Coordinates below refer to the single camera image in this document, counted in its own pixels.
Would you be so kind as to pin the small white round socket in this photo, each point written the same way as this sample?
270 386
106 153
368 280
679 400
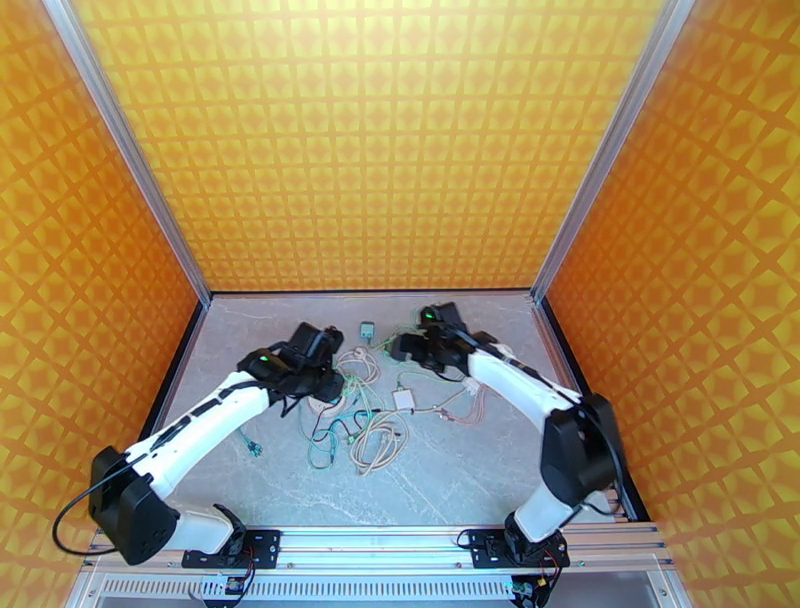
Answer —
325 409

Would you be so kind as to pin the white plug adapter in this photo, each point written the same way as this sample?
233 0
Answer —
404 399

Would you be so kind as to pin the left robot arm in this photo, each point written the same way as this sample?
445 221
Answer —
200 425

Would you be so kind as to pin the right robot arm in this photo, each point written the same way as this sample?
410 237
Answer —
512 381

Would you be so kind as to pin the small circuit board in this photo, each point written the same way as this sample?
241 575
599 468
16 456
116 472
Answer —
232 585
520 587

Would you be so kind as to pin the perforated metal panel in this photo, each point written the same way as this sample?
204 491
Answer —
375 589

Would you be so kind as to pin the aluminium table side rail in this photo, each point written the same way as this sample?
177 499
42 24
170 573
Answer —
189 340
552 337

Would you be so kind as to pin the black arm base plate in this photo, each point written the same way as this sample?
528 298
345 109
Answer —
484 550
265 547

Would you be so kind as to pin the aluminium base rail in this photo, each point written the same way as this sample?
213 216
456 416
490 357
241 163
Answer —
375 547

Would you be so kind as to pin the aluminium frame post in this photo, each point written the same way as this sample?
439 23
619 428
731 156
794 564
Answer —
611 144
128 144

